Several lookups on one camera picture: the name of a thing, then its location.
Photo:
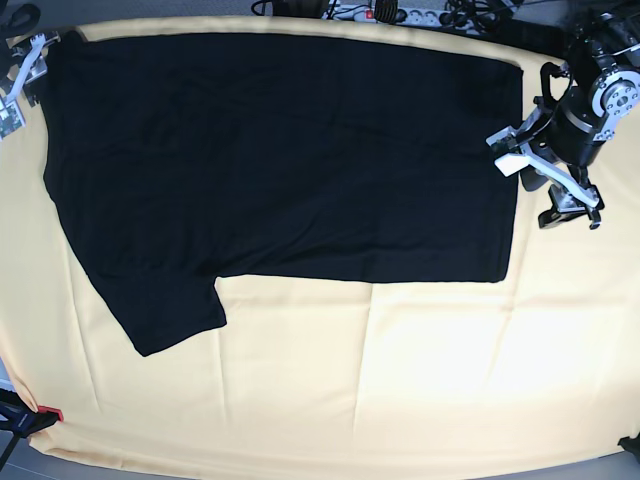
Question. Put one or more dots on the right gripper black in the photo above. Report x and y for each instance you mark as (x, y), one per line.
(29, 54)

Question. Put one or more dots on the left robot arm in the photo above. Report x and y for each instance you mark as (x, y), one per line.
(602, 63)

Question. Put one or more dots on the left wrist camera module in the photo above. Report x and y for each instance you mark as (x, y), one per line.
(508, 156)

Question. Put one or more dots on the red and black clamp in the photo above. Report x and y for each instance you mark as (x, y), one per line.
(19, 419)

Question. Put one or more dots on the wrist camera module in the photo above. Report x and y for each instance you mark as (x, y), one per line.
(508, 156)
(11, 118)

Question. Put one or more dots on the black T-shirt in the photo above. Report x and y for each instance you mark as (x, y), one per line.
(176, 160)

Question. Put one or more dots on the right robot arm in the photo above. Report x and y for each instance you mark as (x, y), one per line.
(19, 25)

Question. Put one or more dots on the white power strip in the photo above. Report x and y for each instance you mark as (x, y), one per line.
(472, 17)

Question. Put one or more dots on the black clamp at right corner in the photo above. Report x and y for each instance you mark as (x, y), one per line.
(631, 445)

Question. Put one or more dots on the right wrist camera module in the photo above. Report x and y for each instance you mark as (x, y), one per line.
(11, 118)

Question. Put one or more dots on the black box on back table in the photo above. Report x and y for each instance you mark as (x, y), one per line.
(537, 38)

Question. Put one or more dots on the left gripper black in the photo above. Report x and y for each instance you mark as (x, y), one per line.
(574, 137)

